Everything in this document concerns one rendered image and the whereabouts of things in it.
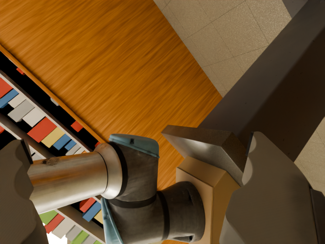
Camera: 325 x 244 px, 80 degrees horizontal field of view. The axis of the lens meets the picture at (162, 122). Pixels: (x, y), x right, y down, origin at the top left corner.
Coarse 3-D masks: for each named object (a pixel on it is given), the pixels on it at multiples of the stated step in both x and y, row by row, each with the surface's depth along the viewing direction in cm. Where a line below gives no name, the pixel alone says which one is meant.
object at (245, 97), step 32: (288, 0) 95; (320, 0) 73; (288, 32) 72; (320, 32) 56; (256, 64) 70; (288, 64) 55; (320, 64) 57; (224, 96) 68; (256, 96) 54; (288, 96) 52; (320, 96) 57; (224, 128) 53; (256, 128) 48; (288, 128) 53
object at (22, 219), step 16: (16, 144) 10; (0, 160) 9; (16, 160) 9; (32, 160) 11; (0, 176) 8; (16, 176) 8; (0, 192) 7; (16, 192) 7; (0, 208) 7; (16, 208) 7; (32, 208) 7; (0, 224) 6; (16, 224) 6; (32, 224) 6; (0, 240) 6; (16, 240) 6; (32, 240) 6
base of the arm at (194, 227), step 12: (168, 192) 50; (180, 192) 49; (192, 192) 49; (168, 204) 47; (180, 204) 47; (192, 204) 47; (168, 216) 45; (180, 216) 46; (192, 216) 46; (204, 216) 47; (168, 228) 45; (180, 228) 46; (192, 228) 46; (204, 228) 47; (180, 240) 48; (192, 240) 47
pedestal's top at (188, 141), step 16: (176, 128) 60; (192, 128) 52; (176, 144) 63; (192, 144) 49; (208, 144) 41; (224, 144) 38; (240, 144) 39; (208, 160) 50; (224, 160) 41; (240, 160) 39; (240, 176) 42
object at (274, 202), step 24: (264, 144) 10; (264, 168) 8; (288, 168) 8; (240, 192) 7; (264, 192) 7; (288, 192) 7; (240, 216) 6; (264, 216) 6; (288, 216) 6; (312, 216) 6; (240, 240) 6; (264, 240) 6; (288, 240) 6; (312, 240) 6
